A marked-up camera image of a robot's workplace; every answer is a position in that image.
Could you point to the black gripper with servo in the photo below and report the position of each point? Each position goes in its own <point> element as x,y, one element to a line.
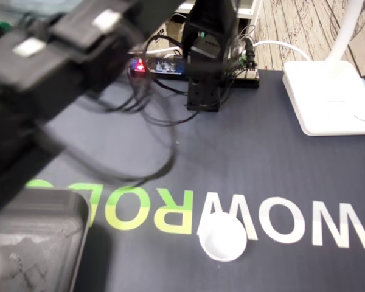
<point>15,164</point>

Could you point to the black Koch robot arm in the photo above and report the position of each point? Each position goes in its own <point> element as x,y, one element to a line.
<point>79,54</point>

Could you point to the blue converter circuit board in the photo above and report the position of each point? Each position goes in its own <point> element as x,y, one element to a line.
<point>167,66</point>

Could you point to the dark grey WOWROBO mat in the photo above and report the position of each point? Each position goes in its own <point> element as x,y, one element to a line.
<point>231,152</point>

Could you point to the white round saucer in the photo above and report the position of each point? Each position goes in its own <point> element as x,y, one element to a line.
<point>222,243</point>

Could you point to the brown motor driver board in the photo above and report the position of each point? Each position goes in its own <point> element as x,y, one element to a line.
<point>246,71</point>

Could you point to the white shelf unit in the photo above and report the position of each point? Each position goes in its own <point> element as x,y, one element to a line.
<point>246,7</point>

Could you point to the white desk lamp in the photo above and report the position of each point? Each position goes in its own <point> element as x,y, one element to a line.
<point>322,100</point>

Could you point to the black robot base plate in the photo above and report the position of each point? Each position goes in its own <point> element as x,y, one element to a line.
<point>249,83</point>

